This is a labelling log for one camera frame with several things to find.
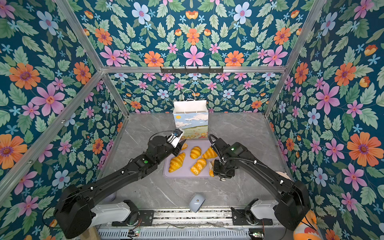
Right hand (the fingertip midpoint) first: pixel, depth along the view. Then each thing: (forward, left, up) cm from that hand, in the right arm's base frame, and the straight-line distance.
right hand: (215, 174), depth 76 cm
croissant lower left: (+11, +23, -8) cm, 26 cm away
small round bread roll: (+18, +11, -9) cm, 23 cm away
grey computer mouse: (-13, +10, -4) cm, 17 cm away
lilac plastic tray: (+13, +14, -11) cm, 22 cm away
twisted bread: (+9, +9, -8) cm, 15 cm away
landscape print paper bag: (+31, +13, +10) cm, 35 cm away
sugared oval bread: (+6, +2, -9) cm, 11 cm away
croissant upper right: (+17, +2, -9) cm, 19 cm away
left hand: (+16, +16, +14) cm, 26 cm away
